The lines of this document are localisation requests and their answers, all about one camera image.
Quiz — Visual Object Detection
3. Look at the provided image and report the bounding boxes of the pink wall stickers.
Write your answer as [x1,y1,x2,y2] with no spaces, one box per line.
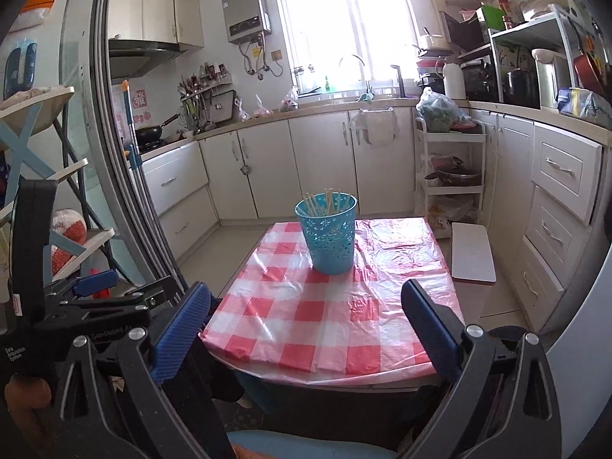
[131,88,151,125]

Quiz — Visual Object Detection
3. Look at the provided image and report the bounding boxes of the blue seat cushion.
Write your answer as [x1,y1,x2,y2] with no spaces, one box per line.
[227,429,402,459]

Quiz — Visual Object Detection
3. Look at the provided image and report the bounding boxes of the black wok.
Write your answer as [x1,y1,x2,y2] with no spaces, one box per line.
[135,114,181,144]

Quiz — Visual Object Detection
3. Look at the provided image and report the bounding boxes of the red hanging pan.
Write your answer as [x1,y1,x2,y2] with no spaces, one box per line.
[572,19,610,99]

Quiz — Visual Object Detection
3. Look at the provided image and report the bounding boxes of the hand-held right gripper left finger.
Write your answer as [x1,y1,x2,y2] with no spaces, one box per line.
[50,282,212,459]

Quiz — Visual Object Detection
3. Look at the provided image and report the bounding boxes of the curved chrome faucet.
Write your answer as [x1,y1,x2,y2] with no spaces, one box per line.
[339,54,371,94]

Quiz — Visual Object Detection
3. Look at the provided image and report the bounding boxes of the wall utensil rack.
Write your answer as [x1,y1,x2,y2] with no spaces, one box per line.
[178,61,236,130]

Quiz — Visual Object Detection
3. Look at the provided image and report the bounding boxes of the grey sliding door frame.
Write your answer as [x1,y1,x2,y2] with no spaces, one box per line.
[91,0,192,302]

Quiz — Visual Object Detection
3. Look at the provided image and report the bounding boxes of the pink filled plastic bag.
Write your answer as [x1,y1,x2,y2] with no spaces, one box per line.
[278,86,299,113]

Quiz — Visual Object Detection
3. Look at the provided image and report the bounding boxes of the white hanging plastic bag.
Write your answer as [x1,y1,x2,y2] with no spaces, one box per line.
[348,107,400,146]

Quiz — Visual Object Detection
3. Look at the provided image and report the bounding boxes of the cream cabinet with doors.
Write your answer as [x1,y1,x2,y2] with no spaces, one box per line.
[198,107,419,221]

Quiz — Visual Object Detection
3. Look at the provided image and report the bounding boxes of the green box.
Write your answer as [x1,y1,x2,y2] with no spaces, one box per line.
[478,5,508,34]

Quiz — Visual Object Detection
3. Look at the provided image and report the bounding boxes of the white counter shelf rack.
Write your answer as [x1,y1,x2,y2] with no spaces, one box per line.
[488,4,586,111]

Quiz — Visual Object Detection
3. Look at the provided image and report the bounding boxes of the black flat appliance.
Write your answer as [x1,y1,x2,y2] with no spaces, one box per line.
[440,11,483,53]

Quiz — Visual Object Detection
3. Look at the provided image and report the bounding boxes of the cream cabinet with wide drawers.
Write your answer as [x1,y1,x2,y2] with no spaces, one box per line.
[138,142,221,259]

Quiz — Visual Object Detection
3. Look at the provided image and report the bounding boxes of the red white checkered tablecloth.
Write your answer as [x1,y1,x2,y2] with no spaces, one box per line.
[200,217,466,378]

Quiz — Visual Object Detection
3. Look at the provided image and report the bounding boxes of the kitchen window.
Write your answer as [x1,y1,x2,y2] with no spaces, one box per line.
[272,0,422,94]

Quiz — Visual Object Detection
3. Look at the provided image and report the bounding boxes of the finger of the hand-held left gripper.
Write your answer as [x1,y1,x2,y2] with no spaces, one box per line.
[122,275,181,309]
[44,269,119,305]

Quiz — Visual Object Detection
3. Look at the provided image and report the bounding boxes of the dark lidded pan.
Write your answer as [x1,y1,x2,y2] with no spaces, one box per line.
[425,157,482,187]

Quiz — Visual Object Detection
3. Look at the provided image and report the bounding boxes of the black countertop oven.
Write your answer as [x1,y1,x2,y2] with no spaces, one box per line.
[461,57,500,103]

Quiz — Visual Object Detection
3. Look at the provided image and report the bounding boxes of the white trolley rack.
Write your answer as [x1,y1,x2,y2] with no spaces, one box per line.
[413,117,487,237]

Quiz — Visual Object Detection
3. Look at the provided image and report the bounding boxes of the white thermos jug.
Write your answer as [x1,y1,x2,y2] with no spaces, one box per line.
[442,60,467,100]

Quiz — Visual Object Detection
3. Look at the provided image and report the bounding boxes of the person's left hand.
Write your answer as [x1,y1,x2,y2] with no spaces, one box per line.
[6,374,52,437]

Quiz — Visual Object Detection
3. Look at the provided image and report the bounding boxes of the cream wall cabinets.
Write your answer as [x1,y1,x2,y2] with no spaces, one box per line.
[107,0,205,49]

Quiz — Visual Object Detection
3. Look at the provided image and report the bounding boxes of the white pot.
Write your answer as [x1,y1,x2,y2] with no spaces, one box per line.
[418,28,450,51]

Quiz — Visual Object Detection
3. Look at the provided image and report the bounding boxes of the black range hood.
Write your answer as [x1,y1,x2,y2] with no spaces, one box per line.
[107,39,188,77]

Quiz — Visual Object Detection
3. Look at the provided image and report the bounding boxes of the blue perforated plastic basket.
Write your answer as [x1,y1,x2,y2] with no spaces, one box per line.
[295,191,358,275]

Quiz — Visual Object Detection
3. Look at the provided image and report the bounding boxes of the mop with blue handle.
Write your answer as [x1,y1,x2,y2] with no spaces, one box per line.
[119,80,144,175]

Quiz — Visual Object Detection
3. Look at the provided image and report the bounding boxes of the red white stuffed bag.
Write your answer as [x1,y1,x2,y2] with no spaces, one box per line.
[52,209,88,271]

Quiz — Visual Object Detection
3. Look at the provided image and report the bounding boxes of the white electric water boiler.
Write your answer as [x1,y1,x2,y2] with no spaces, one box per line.
[532,48,572,110]

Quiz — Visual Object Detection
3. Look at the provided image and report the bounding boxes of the bunch of wooden chopsticks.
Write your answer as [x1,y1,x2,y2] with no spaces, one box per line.
[305,189,345,217]

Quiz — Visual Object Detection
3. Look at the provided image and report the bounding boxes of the grey wall water heater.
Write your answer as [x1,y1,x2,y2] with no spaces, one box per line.
[221,0,272,44]

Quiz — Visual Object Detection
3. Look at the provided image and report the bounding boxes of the white low stool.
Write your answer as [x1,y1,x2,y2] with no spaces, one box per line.
[451,222,496,285]

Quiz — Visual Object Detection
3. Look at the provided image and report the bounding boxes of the stack of red bowls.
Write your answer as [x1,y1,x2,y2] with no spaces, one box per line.
[415,55,448,77]

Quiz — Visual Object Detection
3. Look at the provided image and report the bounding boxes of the blue packet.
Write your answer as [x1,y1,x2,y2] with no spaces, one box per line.
[556,87,612,130]

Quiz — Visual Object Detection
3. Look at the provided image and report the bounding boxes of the blue plastic holder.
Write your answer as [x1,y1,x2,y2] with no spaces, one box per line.
[5,41,38,99]

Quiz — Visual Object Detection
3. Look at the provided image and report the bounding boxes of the wooden shelf with blue frame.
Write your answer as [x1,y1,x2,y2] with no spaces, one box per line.
[0,85,116,297]

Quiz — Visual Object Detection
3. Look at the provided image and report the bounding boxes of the plastic bag of greens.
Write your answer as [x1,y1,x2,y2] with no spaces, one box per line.
[416,87,472,133]

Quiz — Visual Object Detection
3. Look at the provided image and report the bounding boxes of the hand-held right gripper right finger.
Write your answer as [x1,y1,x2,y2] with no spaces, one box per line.
[400,278,562,459]

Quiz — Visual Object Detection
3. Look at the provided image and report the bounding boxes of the black cooking pot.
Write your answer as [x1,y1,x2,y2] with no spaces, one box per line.
[503,69,539,108]

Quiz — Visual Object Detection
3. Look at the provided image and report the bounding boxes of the cream cabinet with curved handles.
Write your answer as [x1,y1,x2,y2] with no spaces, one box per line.
[471,107,604,330]

